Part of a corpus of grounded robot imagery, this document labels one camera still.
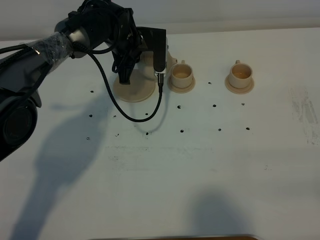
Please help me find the beige teapot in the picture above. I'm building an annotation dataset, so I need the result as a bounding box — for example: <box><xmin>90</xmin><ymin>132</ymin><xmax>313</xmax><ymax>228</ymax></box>
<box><xmin>136</xmin><ymin>46</ymin><xmax>178</xmax><ymax>80</ymax></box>

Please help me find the beige saucer far right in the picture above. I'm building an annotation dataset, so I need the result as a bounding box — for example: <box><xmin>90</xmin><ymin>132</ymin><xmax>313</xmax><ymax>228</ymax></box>
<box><xmin>224</xmin><ymin>75</ymin><xmax>255</xmax><ymax>95</ymax></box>

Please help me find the beige saucer near teapot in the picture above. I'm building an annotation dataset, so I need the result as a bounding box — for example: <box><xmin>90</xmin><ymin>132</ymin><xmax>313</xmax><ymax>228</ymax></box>
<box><xmin>167</xmin><ymin>75</ymin><xmax>196</xmax><ymax>94</ymax></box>

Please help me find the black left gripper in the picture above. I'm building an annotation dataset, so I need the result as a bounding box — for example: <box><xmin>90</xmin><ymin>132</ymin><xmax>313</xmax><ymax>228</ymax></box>
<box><xmin>107</xmin><ymin>7</ymin><xmax>143</xmax><ymax>85</ymax></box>

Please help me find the black braided camera cable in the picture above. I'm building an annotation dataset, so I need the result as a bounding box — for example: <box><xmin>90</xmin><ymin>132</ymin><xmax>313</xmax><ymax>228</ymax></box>
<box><xmin>87</xmin><ymin>47</ymin><xmax>166</xmax><ymax>123</ymax></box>

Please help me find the beige teacup near teapot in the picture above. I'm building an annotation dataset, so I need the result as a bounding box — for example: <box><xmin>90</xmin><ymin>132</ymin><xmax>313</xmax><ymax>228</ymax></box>
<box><xmin>171</xmin><ymin>60</ymin><xmax>193</xmax><ymax>89</ymax></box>

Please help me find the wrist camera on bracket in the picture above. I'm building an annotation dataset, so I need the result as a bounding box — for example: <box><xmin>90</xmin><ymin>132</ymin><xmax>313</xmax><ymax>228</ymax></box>
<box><xmin>136</xmin><ymin>27</ymin><xmax>167</xmax><ymax>74</ymax></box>

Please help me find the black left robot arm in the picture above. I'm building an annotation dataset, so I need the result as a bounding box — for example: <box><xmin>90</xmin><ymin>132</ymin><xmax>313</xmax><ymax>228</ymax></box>
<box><xmin>0</xmin><ymin>0</ymin><xmax>142</xmax><ymax>159</ymax></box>

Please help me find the beige teacup far right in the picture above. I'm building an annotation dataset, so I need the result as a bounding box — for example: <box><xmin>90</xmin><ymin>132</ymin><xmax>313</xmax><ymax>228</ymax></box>
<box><xmin>228</xmin><ymin>60</ymin><xmax>253</xmax><ymax>89</ymax></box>

